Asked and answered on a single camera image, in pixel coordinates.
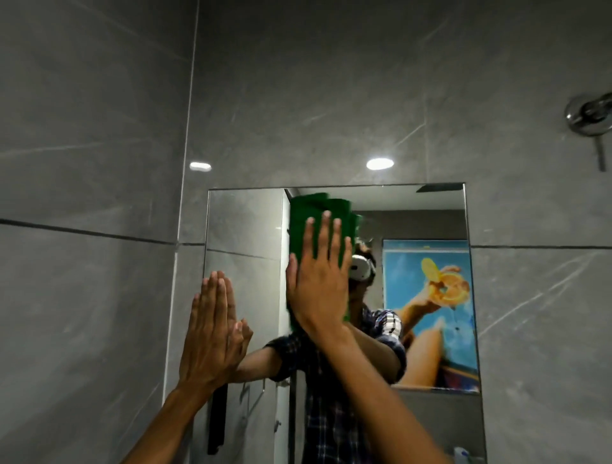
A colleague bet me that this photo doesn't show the person's left forearm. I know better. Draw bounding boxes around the person's left forearm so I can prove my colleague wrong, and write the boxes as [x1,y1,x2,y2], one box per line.
[121,385,217,464]

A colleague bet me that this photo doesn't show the person's left hand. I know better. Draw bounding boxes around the person's left hand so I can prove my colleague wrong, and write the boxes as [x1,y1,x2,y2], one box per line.
[178,271,246,390]

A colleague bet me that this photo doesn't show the person's right hand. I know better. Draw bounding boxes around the person's right hand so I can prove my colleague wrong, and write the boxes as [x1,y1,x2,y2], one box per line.
[285,211,355,336]

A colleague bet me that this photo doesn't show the chrome shower valve handle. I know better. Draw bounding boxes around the chrome shower valve handle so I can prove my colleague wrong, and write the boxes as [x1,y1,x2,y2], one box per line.
[565,92,612,173]

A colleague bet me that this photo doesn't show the rectangular wall mirror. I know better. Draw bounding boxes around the rectangular wall mirror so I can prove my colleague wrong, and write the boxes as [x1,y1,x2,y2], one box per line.
[189,183,488,464]

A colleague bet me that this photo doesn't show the green cleaning cloth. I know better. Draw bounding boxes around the green cleaning cloth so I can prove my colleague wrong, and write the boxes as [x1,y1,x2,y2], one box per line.
[286,192,363,331]

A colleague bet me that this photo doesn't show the person's right forearm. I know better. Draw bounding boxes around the person's right forearm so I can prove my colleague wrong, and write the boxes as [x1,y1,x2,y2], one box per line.
[306,327,454,464]

